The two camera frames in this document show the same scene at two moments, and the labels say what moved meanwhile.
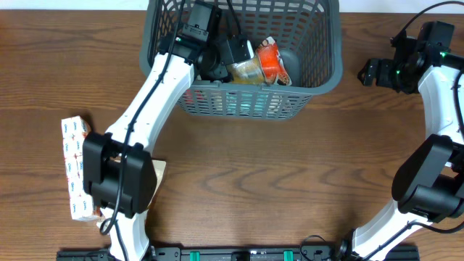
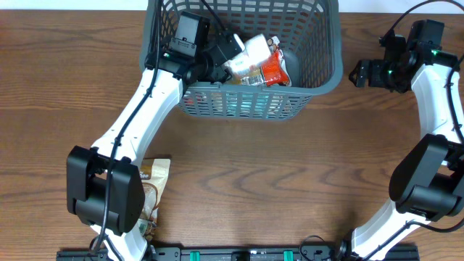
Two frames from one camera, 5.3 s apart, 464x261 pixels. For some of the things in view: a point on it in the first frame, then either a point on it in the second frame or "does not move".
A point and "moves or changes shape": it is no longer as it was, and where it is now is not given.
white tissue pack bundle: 75,130 -> 257,51
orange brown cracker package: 266,67 moves or changes shape
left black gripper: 219,73 does not move
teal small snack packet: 246,104 does not move
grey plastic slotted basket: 312,29 does not move
